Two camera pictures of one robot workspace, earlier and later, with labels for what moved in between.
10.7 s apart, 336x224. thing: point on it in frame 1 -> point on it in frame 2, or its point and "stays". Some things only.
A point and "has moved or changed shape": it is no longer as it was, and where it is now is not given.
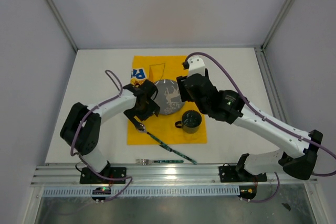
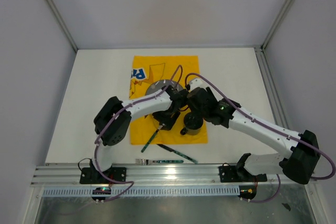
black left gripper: x=152 y=109 -> x=168 y=121
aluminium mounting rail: x=198 y=174 stays
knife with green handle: x=178 y=153 stays
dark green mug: x=191 y=120 has moved or changed shape
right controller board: x=247 y=191 stays
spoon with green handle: x=162 y=144 -> x=152 y=137
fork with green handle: x=144 y=161 stays
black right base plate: x=235 y=173 stays
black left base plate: x=87 y=177 stays
